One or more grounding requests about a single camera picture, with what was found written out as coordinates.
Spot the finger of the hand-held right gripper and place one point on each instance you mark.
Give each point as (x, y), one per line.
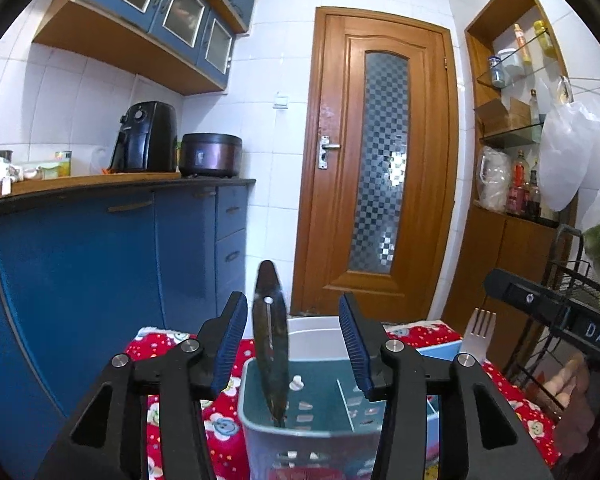
(525, 297)

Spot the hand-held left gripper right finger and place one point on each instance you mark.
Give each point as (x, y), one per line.
(354, 350)

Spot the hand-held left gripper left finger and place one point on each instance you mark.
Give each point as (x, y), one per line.
(230, 350)

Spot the metal knife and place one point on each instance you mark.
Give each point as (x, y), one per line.
(275, 350)

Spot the silver metal fork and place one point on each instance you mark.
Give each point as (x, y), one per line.
(480, 340)

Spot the light blue utensil holder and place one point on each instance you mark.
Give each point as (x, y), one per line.
(305, 410)

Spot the person's right hand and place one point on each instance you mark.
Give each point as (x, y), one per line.
(570, 395)

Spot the dark sauce bottle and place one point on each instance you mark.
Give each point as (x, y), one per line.
(534, 195)

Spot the red printed tablecloth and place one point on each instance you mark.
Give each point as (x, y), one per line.
(525, 410)

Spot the red label bottle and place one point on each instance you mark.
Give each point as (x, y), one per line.
(519, 190)

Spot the clear plastic bag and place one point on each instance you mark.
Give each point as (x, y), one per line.
(492, 180)

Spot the white plastic bag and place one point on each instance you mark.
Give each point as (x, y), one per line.
(565, 150)

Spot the blue base cabinet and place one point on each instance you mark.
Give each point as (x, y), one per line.
(80, 270)

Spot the cardboard box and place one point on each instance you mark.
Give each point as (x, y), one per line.
(502, 115)

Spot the clear glass bottle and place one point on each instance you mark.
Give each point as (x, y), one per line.
(534, 110)

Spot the brown wooden door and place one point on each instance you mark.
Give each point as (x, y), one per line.
(330, 160)

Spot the dark rice cooker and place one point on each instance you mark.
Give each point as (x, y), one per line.
(210, 157)

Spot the black air fryer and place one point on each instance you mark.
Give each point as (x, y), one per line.
(145, 140)

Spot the blue jar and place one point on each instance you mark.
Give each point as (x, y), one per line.
(496, 72)

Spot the white jar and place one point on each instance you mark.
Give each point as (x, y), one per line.
(510, 62)

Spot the yellow green can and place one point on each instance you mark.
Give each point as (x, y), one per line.
(64, 165)

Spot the orange bottle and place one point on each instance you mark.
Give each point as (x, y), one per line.
(522, 45)

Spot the yellow bottle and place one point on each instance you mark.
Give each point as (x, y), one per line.
(542, 37)

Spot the metal pot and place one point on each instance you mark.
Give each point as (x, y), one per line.
(2, 154)

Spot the wooden wall shelf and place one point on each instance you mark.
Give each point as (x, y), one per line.
(485, 260)

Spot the white light switch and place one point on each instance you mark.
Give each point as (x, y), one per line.
(281, 101)

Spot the blue wall cabinet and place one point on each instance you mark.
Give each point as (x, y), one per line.
(145, 15)

